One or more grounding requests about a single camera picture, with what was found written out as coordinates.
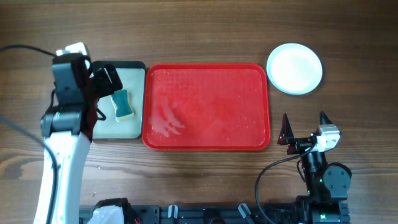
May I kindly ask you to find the red plastic tray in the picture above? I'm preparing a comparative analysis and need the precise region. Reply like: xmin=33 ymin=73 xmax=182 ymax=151
xmin=142 ymin=63 xmax=271 ymax=151

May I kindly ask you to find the light blue plate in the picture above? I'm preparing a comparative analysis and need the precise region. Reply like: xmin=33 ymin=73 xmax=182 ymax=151
xmin=266 ymin=61 xmax=279 ymax=89

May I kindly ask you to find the left black cable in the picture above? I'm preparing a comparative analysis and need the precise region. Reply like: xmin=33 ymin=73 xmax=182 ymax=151
xmin=0 ymin=44 xmax=60 ymax=224

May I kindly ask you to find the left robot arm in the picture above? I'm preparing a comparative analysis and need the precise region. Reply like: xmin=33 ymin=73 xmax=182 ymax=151
xmin=34 ymin=50 xmax=123 ymax=223

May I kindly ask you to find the black water tray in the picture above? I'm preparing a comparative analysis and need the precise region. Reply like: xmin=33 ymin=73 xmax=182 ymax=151
xmin=93 ymin=61 xmax=146 ymax=139

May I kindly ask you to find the green yellow sponge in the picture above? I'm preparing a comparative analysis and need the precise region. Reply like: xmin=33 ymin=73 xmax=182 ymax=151
xmin=111 ymin=90 xmax=135 ymax=122

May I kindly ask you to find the white plate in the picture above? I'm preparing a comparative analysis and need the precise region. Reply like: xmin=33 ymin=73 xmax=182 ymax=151
xmin=267 ymin=43 xmax=323 ymax=95

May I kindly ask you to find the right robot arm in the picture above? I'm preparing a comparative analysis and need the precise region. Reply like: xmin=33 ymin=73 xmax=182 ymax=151
xmin=277 ymin=111 xmax=352 ymax=224

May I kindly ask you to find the black cable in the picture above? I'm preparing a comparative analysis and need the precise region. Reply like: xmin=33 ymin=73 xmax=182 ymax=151
xmin=254 ymin=144 xmax=317 ymax=224
xmin=0 ymin=44 xmax=60 ymax=224

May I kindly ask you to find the right black cable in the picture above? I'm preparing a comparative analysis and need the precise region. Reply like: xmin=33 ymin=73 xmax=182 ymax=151
xmin=254 ymin=144 xmax=317 ymax=224

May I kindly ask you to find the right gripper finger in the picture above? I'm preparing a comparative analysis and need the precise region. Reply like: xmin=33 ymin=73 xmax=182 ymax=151
xmin=320 ymin=111 xmax=333 ymax=125
xmin=277 ymin=113 xmax=294 ymax=145

